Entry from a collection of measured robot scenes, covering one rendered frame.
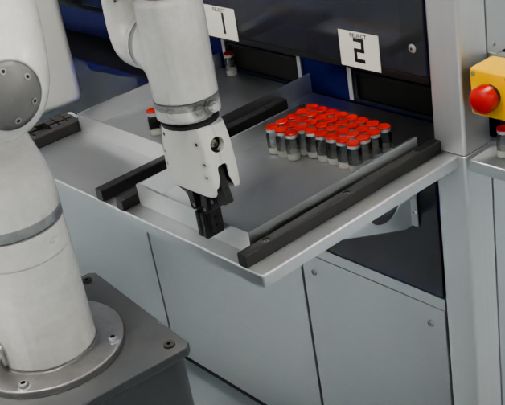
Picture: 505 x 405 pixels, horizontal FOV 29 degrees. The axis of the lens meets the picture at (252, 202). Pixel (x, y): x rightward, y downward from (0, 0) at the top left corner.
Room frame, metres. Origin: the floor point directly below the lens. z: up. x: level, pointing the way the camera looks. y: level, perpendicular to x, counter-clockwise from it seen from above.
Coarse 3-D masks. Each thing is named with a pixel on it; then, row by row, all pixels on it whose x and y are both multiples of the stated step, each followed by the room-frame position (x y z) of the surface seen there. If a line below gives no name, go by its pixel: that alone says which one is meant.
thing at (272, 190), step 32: (256, 128) 1.48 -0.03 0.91; (256, 160) 1.42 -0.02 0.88; (288, 160) 1.40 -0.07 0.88; (384, 160) 1.29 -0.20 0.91; (160, 192) 1.36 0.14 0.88; (256, 192) 1.31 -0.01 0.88; (288, 192) 1.29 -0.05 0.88; (320, 192) 1.21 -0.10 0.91; (192, 224) 1.23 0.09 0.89; (224, 224) 1.17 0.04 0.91; (256, 224) 1.21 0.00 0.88
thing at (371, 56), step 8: (344, 32) 1.48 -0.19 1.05; (352, 32) 1.46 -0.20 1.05; (344, 40) 1.48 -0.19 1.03; (352, 40) 1.47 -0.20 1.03; (368, 40) 1.44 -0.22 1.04; (376, 40) 1.43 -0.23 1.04; (344, 48) 1.48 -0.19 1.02; (352, 48) 1.47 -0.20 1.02; (360, 48) 1.45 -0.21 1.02; (368, 48) 1.44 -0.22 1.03; (376, 48) 1.43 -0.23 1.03; (344, 56) 1.48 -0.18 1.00; (352, 56) 1.47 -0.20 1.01; (360, 56) 1.45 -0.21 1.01; (368, 56) 1.44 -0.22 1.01; (376, 56) 1.43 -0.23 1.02; (344, 64) 1.49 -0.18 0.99; (352, 64) 1.47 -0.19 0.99; (360, 64) 1.46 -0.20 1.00; (368, 64) 1.44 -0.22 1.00; (376, 64) 1.43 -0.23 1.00
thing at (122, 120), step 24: (216, 72) 1.85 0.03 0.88; (240, 72) 1.83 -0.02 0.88; (120, 96) 1.73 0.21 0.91; (144, 96) 1.76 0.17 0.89; (240, 96) 1.70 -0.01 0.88; (264, 96) 1.60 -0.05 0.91; (288, 96) 1.64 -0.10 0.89; (96, 120) 1.62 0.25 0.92; (120, 120) 1.69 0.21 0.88; (144, 120) 1.67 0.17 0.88; (120, 144) 1.57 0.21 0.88; (144, 144) 1.51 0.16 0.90
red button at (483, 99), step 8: (480, 88) 1.24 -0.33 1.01; (488, 88) 1.24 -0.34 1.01; (472, 96) 1.24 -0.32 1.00; (480, 96) 1.23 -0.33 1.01; (488, 96) 1.23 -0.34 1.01; (496, 96) 1.23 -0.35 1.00; (472, 104) 1.24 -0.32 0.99; (480, 104) 1.23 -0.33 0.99; (488, 104) 1.23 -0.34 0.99; (496, 104) 1.23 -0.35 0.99; (480, 112) 1.24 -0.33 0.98; (488, 112) 1.23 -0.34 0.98
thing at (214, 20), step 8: (208, 8) 1.75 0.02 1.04; (216, 8) 1.73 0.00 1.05; (224, 8) 1.71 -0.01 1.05; (208, 16) 1.75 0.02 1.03; (216, 16) 1.73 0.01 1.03; (224, 16) 1.72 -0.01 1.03; (232, 16) 1.70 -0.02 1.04; (208, 24) 1.76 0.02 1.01; (216, 24) 1.74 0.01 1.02; (232, 24) 1.70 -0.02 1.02; (208, 32) 1.76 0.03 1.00; (216, 32) 1.74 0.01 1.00; (232, 32) 1.70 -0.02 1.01
